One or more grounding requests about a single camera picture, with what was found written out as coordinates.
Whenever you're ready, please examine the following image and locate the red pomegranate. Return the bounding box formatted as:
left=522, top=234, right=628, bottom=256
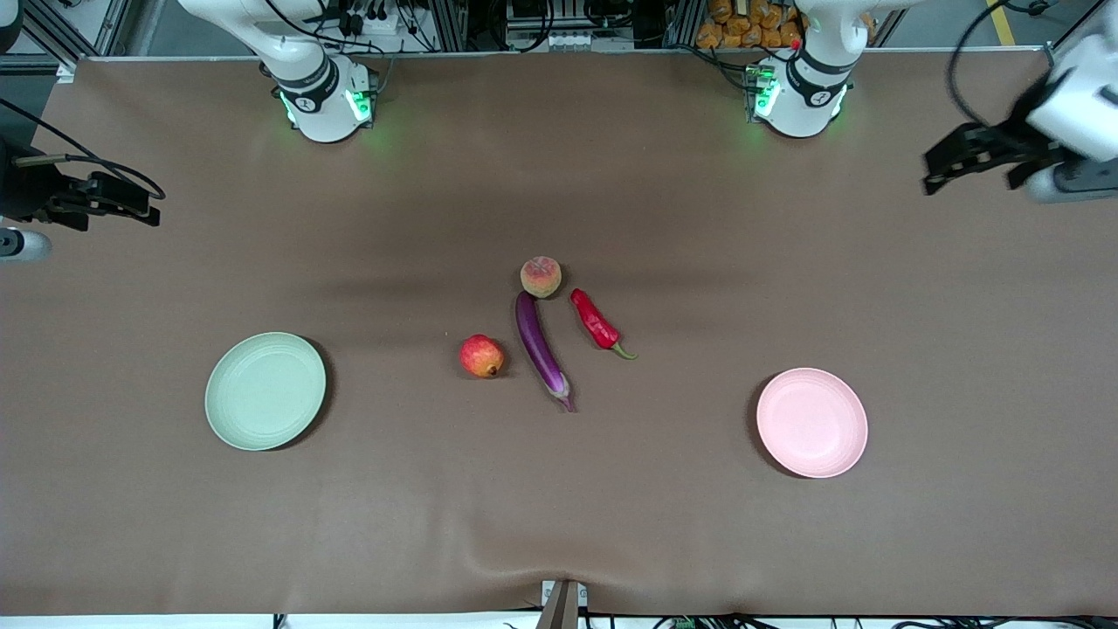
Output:
left=460, top=335, right=505, bottom=378

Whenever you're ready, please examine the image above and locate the red chili pepper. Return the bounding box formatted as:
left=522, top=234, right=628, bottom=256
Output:
left=570, top=289, right=638, bottom=361

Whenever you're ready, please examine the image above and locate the fuzzy peach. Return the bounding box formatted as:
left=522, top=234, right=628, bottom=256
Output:
left=521, top=256, right=562, bottom=299

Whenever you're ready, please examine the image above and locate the long purple eggplant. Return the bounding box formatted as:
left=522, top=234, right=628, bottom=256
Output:
left=515, top=291, right=576, bottom=413

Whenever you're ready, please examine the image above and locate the light green plate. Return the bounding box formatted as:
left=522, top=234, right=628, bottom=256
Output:
left=204, top=332, right=327, bottom=452

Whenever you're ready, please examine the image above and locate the pile of orange objects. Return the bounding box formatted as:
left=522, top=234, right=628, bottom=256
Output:
left=696, top=0, right=804, bottom=50

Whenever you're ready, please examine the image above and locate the white power strip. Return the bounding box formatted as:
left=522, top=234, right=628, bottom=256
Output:
left=336, top=7, right=403, bottom=38

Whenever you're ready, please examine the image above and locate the pink plate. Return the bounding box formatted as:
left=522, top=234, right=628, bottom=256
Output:
left=756, top=368, right=869, bottom=479

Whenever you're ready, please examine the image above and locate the brown table cover sheet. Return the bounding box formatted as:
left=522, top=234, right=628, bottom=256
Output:
left=0, top=48, right=1118, bottom=617

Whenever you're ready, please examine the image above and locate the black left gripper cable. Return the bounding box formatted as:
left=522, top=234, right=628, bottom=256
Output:
left=949, top=0, right=1049, bottom=132

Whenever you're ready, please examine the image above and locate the aluminium frame profile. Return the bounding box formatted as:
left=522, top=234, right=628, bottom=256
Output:
left=1048, top=0, right=1118, bottom=55
left=17, top=0, right=132, bottom=64

